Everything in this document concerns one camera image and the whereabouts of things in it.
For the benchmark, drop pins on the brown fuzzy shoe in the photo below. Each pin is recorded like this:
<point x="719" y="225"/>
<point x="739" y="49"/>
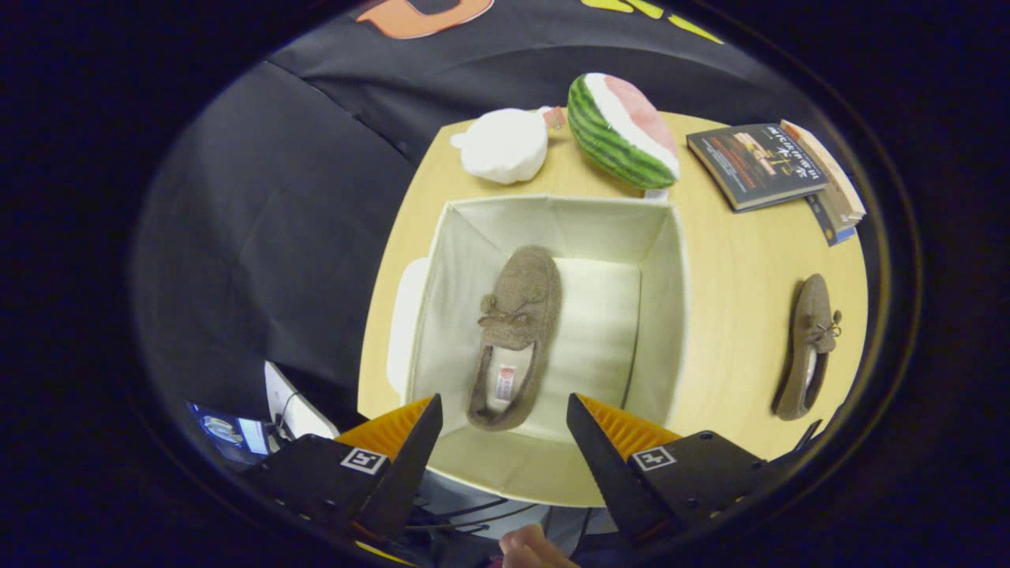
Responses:
<point x="517" y="308"/>
<point x="813" y="315"/>

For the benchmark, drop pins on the blue cover book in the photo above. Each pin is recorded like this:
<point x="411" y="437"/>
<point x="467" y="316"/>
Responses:
<point x="828" y="225"/>

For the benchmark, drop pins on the blue lit screen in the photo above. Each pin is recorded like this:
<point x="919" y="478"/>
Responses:
<point x="229" y="434"/>

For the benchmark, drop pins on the cream fabric storage box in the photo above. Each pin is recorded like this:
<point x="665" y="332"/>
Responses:
<point x="600" y="331"/>

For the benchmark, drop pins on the white flat device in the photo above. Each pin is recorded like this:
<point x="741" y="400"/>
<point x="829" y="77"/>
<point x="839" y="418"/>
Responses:
<point x="296" y="414"/>

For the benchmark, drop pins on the watermelon slice plush toy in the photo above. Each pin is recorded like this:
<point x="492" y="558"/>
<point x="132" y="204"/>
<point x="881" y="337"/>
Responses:
<point x="607" y="134"/>

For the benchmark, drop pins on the white plush toy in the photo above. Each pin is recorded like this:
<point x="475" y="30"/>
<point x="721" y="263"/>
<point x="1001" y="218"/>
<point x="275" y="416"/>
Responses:
<point x="505" y="146"/>

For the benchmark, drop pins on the beige cover book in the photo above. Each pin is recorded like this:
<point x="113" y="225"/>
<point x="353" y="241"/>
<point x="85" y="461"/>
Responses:
<point x="836" y="185"/>

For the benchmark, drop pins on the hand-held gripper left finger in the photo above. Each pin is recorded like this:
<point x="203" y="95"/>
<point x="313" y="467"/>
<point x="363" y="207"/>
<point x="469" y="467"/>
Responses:
<point x="404" y="481"/>

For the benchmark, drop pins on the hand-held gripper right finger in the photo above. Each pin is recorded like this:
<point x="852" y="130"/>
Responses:
<point x="606" y="481"/>

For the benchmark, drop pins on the black cover book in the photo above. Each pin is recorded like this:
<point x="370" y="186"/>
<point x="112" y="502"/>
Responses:
<point x="750" y="162"/>

